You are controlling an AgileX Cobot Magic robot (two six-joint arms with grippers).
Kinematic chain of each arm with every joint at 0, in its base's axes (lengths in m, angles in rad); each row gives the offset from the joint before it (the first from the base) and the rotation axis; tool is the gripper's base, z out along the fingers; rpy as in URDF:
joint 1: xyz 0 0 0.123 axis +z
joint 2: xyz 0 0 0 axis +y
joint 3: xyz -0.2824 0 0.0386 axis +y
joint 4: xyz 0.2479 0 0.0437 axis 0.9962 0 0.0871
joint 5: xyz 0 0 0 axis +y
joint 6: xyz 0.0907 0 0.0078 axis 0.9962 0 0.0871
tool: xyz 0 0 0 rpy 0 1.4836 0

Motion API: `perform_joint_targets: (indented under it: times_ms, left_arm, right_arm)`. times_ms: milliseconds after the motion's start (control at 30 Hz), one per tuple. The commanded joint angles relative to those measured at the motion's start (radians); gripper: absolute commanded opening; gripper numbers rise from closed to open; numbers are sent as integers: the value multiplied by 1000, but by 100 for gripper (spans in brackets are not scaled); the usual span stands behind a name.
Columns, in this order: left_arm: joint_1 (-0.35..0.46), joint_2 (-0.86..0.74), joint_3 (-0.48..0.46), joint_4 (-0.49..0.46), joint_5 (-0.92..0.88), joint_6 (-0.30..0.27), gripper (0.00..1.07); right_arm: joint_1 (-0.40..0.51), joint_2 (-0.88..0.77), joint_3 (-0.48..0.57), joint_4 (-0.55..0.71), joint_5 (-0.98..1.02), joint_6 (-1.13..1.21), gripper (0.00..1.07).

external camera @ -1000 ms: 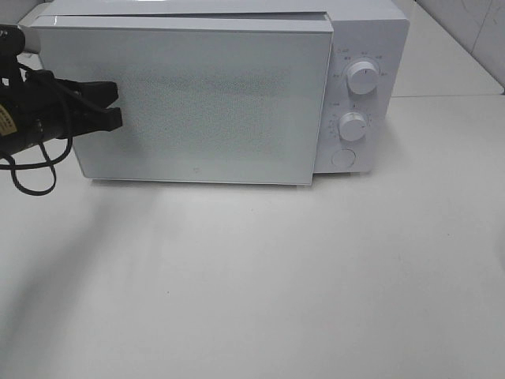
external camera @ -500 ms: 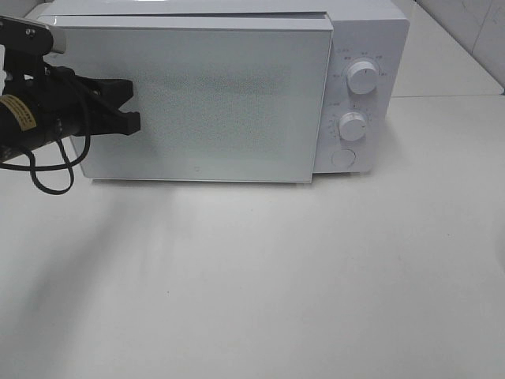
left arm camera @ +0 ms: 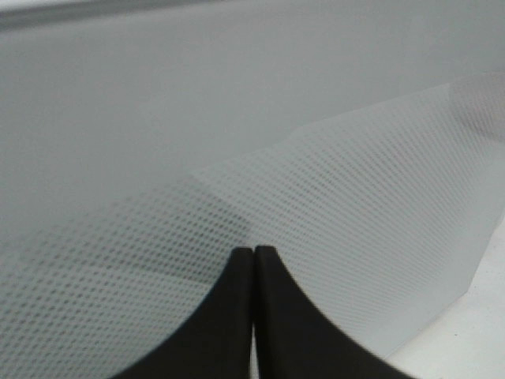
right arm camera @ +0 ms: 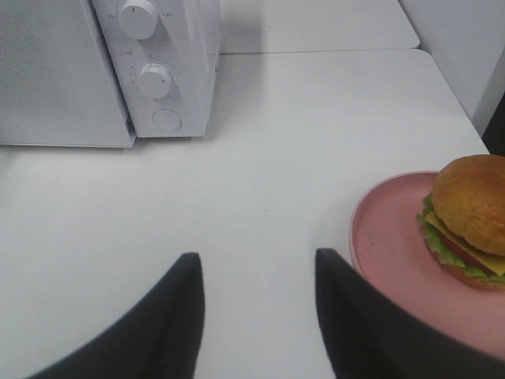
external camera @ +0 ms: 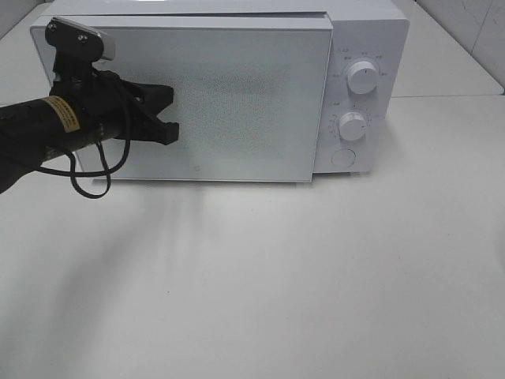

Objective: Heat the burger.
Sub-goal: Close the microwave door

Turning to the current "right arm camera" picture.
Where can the white microwave door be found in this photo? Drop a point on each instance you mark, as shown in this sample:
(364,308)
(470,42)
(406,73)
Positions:
(58,83)

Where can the white microwave oven body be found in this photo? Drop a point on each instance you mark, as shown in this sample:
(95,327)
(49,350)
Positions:
(187,42)

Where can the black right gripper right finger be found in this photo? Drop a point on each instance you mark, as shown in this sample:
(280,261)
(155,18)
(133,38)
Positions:
(367,336)

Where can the round white door button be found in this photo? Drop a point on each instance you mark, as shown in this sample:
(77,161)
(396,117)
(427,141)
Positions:
(167,121)

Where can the white round knob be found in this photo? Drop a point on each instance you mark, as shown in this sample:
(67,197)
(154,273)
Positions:
(154,81)
(138,19)

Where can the pink round plate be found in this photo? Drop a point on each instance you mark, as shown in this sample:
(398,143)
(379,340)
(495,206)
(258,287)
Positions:
(388,249)

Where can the burger with lettuce and cheese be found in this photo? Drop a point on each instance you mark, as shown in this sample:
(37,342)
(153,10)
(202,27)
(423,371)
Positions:
(462,220)

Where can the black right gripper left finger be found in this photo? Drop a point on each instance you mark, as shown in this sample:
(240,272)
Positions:
(159,337)

